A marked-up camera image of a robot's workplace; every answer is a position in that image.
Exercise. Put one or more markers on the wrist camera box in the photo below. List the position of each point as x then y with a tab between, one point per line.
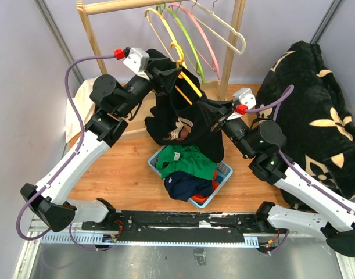
136	59
246	100

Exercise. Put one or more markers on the lime green hanger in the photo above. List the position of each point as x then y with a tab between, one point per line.
197	64

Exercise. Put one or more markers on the navy blue t shirt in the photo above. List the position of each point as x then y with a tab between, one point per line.
182	186

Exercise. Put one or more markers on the orange t shirt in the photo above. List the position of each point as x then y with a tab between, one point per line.
204	194

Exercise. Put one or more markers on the pink plastic hanger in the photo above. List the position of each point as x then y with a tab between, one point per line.
214	66

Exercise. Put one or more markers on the cream white cloth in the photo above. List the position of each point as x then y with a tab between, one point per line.
85	107

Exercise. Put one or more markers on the aluminium rail frame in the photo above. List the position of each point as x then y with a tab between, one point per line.
98	241

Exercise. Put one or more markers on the green t shirt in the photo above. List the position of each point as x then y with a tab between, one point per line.
187	159

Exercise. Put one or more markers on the black printed t shirt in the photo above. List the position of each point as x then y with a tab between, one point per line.
175	122

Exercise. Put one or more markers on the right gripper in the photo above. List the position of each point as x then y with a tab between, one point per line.
215	116

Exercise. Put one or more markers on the light blue plastic basket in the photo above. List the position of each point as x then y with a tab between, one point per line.
223	173

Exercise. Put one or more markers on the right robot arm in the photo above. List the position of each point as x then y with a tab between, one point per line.
332	218

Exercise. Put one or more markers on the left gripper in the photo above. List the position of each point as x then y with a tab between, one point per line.
165	81

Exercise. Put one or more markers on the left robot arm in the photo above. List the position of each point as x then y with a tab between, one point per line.
48	198

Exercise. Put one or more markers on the wooden clothes rack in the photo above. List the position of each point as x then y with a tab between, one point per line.
217	89

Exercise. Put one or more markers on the black floral blanket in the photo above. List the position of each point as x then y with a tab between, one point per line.
306	101

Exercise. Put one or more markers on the pale yellow hanger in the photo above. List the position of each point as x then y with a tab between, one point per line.
148	15

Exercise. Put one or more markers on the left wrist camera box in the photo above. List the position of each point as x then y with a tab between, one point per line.
136	59

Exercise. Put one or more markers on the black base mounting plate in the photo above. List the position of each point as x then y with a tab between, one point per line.
177	228

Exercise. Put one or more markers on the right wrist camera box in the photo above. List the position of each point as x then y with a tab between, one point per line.
246	100

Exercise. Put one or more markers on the white plastic hanger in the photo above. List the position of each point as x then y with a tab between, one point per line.
231	29

